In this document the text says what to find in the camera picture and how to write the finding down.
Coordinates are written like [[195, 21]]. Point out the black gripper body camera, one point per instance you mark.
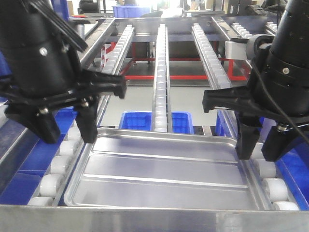
[[236, 99], [90, 85]]

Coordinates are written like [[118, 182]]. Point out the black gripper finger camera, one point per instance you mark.
[[86, 119], [248, 134], [43, 125], [277, 144]]

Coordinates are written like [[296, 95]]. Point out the silver ribbed metal tray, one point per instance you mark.
[[144, 169]]

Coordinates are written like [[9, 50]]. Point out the blue bin below right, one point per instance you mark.
[[293, 166]]

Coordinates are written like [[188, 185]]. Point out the blue bin below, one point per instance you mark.
[[141, 120], [28, 176], [293, 166]]

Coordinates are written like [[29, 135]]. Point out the blue bin below left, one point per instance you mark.
[[28, 176]]

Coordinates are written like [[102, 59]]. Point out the right white roller track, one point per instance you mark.
[[269, 191]]

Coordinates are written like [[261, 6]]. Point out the white roller track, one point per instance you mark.
[[161, 109], [53, 184], [269, 191]]

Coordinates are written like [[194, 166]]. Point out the right lane roller track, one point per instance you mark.
[[241, 31]]

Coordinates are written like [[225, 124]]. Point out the blue bin below centre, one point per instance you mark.
[[141, 120]]

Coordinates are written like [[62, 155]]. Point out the left white roller track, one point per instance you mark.
[[53, 184]]

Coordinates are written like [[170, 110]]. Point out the far right roller track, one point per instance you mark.
[[271, 28]]

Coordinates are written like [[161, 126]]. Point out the middle white roller track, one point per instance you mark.
[[161, 109]]

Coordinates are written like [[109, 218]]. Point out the far blue bin background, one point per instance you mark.
[[130, 11]]

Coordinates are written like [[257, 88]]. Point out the red metal frame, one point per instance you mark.
[[184, 63]]

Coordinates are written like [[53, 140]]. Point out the black robot arm camera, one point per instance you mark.
[[283, 60], [39, 47]]

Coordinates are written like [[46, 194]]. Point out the steel left divider rail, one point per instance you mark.
[[16, 141]]

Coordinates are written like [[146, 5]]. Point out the steel divider rail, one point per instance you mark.
[[16, 141], [225, 31]]

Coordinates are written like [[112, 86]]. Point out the steel right divider rail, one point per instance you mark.
[[225, 31]]

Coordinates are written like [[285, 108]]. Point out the steel front rail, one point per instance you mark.
[[21, 218]]

